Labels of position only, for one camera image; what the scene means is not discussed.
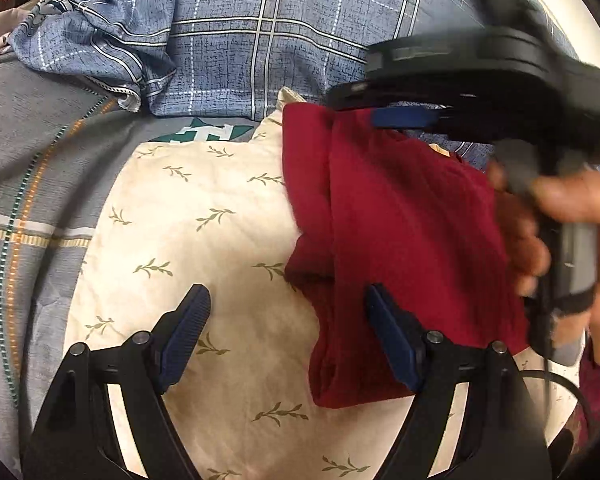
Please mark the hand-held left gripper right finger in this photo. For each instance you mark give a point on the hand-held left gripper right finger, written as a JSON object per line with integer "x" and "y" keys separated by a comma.
{"x": 392, "y": 335}

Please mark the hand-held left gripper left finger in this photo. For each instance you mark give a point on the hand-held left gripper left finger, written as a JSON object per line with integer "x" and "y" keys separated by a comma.
{"x": 184, "y": 332}

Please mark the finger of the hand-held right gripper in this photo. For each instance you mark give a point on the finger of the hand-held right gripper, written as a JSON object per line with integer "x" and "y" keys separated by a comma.
{"x": 405, "y": 118}

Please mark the red knit garment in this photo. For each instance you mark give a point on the red knit garment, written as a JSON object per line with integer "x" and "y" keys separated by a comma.
{"x": 405, "y": 235}

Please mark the person's right hand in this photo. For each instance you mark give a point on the person's right hand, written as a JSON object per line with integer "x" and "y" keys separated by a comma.
{"x": 522, "y": 245}

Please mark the cream leaf-print pillow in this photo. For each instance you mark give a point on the cream leaf-print pillow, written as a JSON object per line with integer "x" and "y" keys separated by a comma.
{"x": 205, "y": 210}

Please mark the blue plaid duvet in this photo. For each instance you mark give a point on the blue plaid duvet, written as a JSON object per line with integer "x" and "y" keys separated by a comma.
{"x": 280, "y": 35}

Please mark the grey striped bedsheet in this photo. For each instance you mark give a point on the grey striped bedsheet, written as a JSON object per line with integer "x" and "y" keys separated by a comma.
{"x": 30, "y": 185}

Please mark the beige crumpled cloth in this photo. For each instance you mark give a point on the beige crumpled cloth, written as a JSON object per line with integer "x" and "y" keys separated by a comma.
{"x": 5, "y": 35}

